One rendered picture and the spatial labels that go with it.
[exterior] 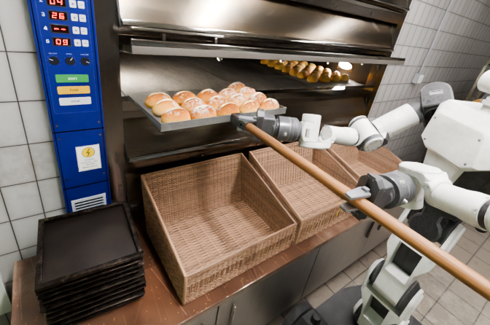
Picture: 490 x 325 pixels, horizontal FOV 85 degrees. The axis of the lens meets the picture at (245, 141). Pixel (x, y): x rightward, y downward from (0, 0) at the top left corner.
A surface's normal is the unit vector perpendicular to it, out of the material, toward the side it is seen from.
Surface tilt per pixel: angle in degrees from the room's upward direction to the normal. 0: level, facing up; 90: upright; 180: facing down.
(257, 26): 70
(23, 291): 0
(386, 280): 85
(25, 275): 0
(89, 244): 0
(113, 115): 90
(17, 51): 90
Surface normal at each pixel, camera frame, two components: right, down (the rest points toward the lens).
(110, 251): 0.15, -0.88
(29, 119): 0.57, 0.44
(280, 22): 0.58, 0.11
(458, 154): -0.98, -0.07
